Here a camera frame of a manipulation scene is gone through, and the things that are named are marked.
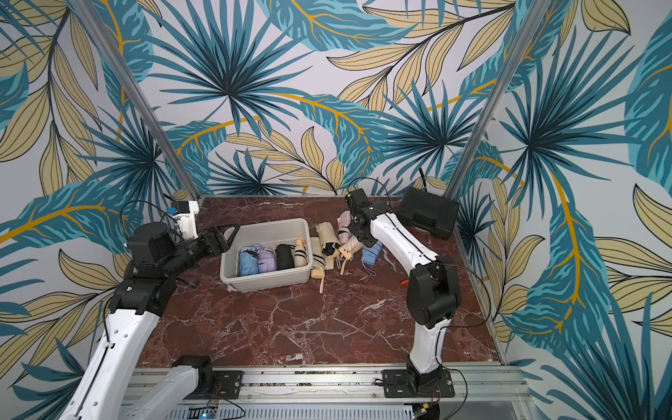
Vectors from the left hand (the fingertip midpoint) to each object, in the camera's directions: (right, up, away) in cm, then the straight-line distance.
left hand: (232, 232), depth 68 cm
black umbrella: (+7, -10, +30) cm, 33 cm away
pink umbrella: (+30, -2, +35) cm, 46 cm away
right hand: (+35, -1, +23) cm, 42 cm away
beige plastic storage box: (+8, -1, +25) cm, 26 cm away
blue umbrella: (+40, -10, +30) cm, 51 cm away
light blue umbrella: (-5, -11, +27) cm, 29 cm away
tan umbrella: (+31, -7, +20) cm, 37 cm away
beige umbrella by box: (+24, -3, +33) cm, 41 cm away
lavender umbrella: (+1, -11, +27) cm, 30 cm away
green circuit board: (-8, -50, +3) cm, 51 cm away
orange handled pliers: (+50, -19, +25) cm, 59 cm away
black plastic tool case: (+65, +7, +39) cm, 76 cm away
